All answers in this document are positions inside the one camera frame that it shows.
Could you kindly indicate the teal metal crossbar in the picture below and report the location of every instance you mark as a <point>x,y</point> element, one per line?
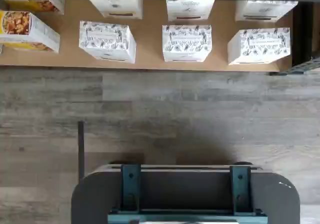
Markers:
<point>115,217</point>

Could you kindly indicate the teal metal bracket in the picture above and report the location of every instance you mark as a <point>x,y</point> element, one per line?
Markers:
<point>130,189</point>
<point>240,191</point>

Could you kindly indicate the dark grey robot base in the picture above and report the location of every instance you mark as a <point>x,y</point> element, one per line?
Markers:
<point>85,199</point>

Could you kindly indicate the white floral print box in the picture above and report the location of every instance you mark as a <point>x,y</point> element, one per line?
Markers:
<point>107,41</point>
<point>187,42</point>
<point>117,7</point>
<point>265,10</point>
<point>260,46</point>
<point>190,9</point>

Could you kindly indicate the yellow banana nut box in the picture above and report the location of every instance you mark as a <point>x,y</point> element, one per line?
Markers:
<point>30,31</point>
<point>37,5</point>

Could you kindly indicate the wooden shelf board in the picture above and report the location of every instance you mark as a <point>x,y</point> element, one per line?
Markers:
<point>150,46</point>

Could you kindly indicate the thin black pole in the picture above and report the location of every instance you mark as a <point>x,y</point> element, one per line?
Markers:
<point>81,146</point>

